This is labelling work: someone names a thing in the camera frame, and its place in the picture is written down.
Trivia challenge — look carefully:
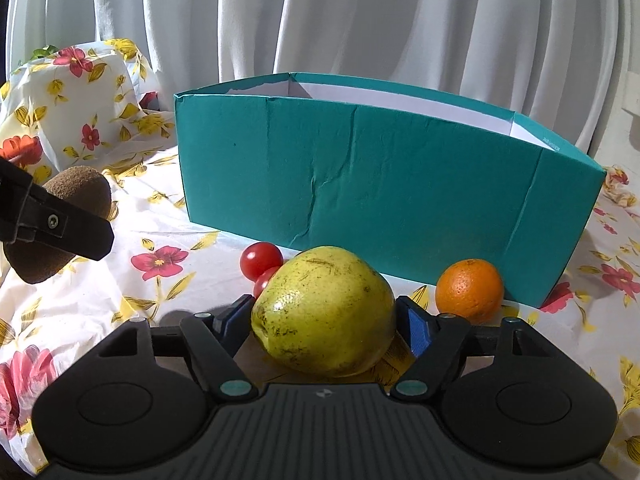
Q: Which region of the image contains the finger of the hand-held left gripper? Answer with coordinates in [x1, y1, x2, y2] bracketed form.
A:
[0, 157, 115, 262]

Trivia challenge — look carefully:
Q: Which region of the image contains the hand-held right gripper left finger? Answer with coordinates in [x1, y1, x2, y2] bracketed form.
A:
[100, 294, 258, 403]

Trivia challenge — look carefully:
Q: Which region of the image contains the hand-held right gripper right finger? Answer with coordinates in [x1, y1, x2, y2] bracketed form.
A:
[390, 296, 543, 403]

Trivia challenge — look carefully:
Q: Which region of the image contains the brown kiwi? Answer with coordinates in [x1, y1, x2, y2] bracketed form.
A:
[4, 166, 112, 285]

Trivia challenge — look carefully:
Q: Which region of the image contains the red cherry tomato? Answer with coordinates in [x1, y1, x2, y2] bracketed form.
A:
[240, 241, 284, 279]
[253, 266, 281, 301]

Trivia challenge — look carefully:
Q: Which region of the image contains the orange mandarin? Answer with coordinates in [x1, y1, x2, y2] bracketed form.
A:
[435, 258, 505, 321]

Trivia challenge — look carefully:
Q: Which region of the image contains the yellow green pear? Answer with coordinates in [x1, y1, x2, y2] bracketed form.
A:
[251, 246, 397, 378]

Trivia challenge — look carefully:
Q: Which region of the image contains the teal cardboard box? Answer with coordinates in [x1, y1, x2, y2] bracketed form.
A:
[173, 72, 607, 309]

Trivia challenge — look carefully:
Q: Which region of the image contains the floral tablecloth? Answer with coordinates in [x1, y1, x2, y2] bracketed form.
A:
[0, 37, 640, 476]

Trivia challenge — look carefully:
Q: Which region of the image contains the white curtain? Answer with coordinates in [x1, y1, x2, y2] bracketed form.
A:
[5, 0, 621, 156]

